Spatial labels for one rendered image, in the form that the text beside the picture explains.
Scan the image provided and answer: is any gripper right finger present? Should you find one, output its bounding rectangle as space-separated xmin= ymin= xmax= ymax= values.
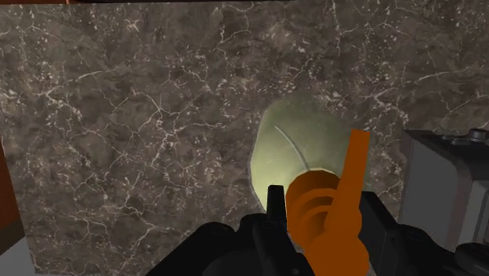
xmin=358 ymin=191 xmax=489 ymax=276

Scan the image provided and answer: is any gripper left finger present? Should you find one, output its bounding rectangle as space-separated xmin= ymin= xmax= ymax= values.
xmin=145 ymin=184 xmax=315 ymax=276

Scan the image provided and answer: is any pale green orange spray bottle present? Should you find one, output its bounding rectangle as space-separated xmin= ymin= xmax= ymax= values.
xmin=249 ymin=90 xmax=371 ymax=276

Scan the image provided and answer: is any grey black box appliance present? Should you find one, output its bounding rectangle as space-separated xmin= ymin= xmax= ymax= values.
xmin=398 ymin=128 xmax=489 ymax=254

